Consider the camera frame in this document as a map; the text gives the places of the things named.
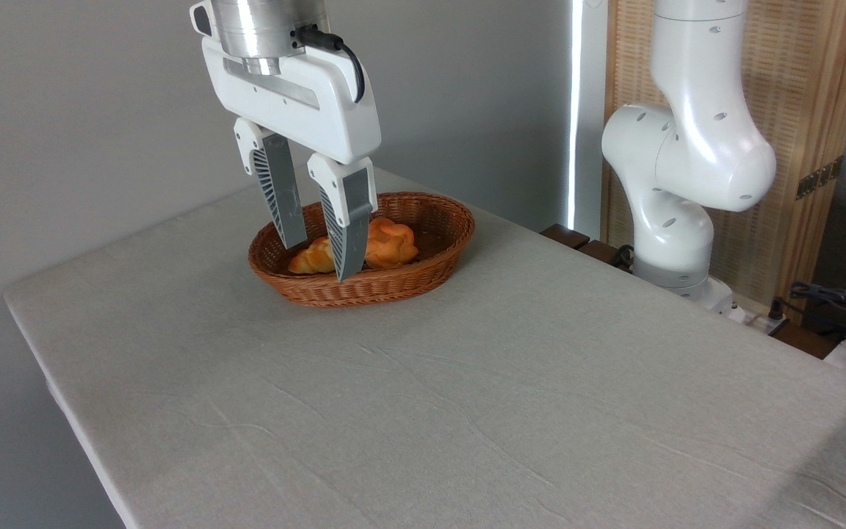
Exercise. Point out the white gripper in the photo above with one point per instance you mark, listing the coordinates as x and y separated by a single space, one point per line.
320 110

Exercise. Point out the round knotted bread roll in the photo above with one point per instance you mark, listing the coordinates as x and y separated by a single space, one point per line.
393 246

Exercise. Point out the brown wicker basket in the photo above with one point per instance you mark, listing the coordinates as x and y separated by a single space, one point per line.
364 290

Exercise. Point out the light grey tablecloth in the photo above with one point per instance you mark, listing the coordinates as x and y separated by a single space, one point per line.
467 404

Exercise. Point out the white power strip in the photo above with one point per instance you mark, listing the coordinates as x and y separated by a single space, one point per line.
757 319

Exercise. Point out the dark metal screen hinge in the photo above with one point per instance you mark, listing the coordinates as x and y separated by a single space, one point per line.
819 178

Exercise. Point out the white window frame post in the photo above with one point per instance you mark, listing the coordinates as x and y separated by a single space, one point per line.
586 110

